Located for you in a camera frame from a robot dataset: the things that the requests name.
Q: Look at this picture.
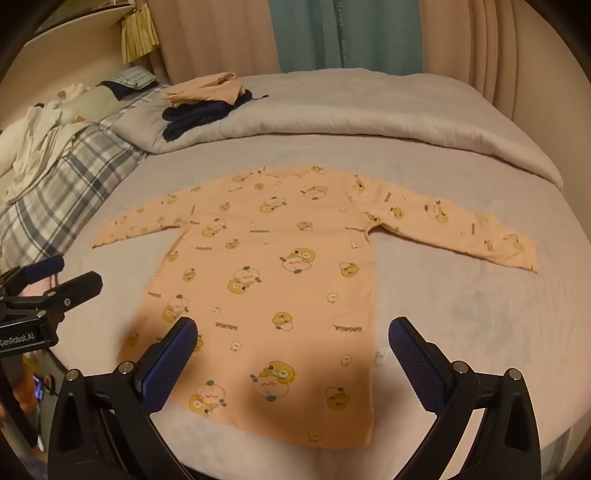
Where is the folded peach garment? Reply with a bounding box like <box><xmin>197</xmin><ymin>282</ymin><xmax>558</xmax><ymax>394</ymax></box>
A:
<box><xmin>160</xmin><ymin>71</ymin><xmax>244</xmax><ymax>104</ymax></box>

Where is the striped pillow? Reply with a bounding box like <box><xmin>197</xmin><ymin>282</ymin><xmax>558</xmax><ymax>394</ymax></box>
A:
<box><xmin>99</xmin><ymin>65</ymin><xmax>160</xmax><ymax>100</ymax></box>

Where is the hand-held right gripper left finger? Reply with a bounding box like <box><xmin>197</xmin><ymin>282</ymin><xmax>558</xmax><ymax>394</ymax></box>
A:
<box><xmin>47</xmin><ymin>316</ymin><xmax>204</xmax><ymax>480</ymax></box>

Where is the teal curtain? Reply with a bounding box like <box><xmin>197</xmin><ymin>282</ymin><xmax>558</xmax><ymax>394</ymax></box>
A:
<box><xmin>268</xmin><ymin>0</ymin><xmax>437</xmax><ymax>75</ymax></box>

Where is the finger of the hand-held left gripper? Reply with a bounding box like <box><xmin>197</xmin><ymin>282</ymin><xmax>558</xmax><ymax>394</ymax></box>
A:
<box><xmin>0</xmin><ymin>255</ymin><xmax>65</xmax><ymax>296</ymax></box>
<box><xmin>9</xmin><ymin>271</ymin><xmax>103</xmax><ymax>319</ymax></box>

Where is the folded navy garment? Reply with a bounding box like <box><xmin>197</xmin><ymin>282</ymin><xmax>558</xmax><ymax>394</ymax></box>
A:
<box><xmin>161</xmin><ymin>89</ymin><xmax>269</xmax><ymax>141</ymax></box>

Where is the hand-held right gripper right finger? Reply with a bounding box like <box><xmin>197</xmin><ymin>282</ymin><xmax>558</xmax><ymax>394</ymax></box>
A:
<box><xmin>388</xmin><ymin>316</ymin><xmax>541</xmax><ymax>480</ymax></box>

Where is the bed with pinkish sheet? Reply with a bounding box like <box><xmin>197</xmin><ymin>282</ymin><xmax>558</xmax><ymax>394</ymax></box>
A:
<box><xmin>46</xmin><ymin>134</ymin><xmax>578</xmax><ymax>480</ymax></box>

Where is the yellow fringe hanging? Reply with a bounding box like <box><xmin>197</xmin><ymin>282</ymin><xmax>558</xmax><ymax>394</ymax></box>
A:
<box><xmin>121</xmin><ymin>4</ymin><xmax>161</xmax><ymax>64</ymax></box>

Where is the pink curtain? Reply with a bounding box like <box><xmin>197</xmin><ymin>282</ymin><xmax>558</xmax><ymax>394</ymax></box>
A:
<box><xmin>418</xmin><ymin>0</ymin><xmax>527</xmax><ymax>125</ymax></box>
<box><xmin>148</xmin><ymin>0</ymin><xmax>280</xmax><ymax>86</ymax></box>

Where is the plaid blanket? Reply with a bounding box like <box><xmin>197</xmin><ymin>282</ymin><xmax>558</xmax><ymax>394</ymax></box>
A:
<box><xmin>0</xmin><ymin>85</ymin><xmax>171</xmax><ymax>273</ymax></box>

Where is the grey duvet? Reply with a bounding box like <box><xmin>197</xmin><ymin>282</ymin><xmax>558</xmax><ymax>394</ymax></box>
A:
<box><xmin>99</xmin><ymin>69</ymin><xmax>565</xmax><ymax>192</ymax></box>

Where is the peach printed long-sleeve shirt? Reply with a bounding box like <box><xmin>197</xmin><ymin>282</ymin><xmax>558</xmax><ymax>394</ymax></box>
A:
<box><xmin>91</xmin><ymin>165</ymin><xmax>539</xmax><ymax>449</ymax></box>

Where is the white wall shelf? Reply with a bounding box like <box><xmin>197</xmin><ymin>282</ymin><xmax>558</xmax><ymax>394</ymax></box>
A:
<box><xmin>23</xmin><ymin>0</ymin><xmax>148</xmax><ymax>47</ymax></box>

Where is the white plush toy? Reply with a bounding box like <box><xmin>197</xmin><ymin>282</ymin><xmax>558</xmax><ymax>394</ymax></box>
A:
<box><xmin>46</xmin><ymin>83</ymin><xmax>125</xmax><ymax>125</ymax></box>

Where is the white crumpled cloth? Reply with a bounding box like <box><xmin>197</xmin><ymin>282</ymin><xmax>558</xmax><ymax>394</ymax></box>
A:
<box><xmin>0</xmin><ymin>104</ymin><xmax>86</xmax><ymax>204</ymax></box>

